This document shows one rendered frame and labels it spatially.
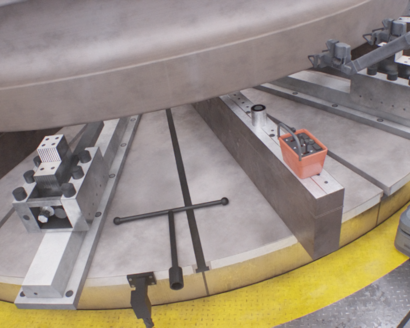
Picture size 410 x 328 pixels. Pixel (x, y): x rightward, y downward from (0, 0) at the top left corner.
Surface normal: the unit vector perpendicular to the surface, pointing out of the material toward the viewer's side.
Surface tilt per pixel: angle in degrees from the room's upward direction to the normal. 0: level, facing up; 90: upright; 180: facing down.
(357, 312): 0
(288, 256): 90
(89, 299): 90
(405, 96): 90
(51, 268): 0
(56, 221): 0
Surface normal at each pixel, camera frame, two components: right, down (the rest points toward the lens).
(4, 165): 0.88, 0.15
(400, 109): -0.74, 0.48
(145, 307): 0.05, 0.57
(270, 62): 0.36, 0.50
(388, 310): -0.16, -0.80
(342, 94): -0.76, 0.20
